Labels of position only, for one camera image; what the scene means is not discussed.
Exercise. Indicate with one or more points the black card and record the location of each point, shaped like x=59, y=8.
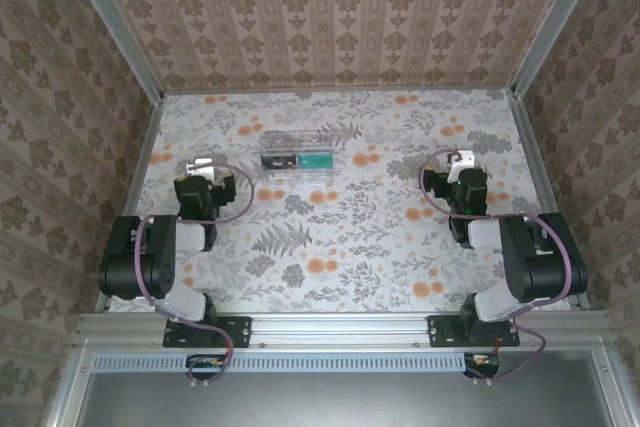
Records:
x=280, y=163

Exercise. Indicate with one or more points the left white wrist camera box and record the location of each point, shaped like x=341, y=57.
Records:
x=200, y=168

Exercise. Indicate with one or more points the grey metal sheet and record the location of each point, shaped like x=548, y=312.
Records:
x=340, y=402

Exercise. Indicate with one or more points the floral patterned table cover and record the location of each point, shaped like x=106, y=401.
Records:
x=350, y=287

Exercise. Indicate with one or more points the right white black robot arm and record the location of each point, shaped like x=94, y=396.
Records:
x=540, y=267

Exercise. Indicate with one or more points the clear acrylic card box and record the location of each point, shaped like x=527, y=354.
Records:
x=280, y=139

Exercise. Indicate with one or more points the aluminium table side rail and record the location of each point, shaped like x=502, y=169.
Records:
x=131, y=197
x=539, y=172

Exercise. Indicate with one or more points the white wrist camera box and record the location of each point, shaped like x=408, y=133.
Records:
x=465, y=158
x=200, y=168

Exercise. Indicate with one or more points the wide aluminium mounting rail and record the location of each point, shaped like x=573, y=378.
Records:
x=340, y=329

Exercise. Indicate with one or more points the green VIP card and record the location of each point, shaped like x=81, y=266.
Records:
x=315, y=159

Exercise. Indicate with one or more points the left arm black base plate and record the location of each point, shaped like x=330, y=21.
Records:
x=240, y=332

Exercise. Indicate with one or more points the aluminium frame beam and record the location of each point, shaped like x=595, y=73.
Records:
x=70, y=387
x=617, y=397

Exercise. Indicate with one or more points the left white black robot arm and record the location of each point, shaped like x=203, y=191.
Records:
x=150, y=267

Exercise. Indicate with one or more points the thin aluminium table rail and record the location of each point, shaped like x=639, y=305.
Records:
x=340, y=89

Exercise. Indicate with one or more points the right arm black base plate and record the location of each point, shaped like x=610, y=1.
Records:
x=440, y=331

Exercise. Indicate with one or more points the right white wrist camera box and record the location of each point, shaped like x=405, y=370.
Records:
x=465, y=158

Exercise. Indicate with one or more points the aluminium frame post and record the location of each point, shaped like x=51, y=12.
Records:
x=117, y=27
x=555, y=22

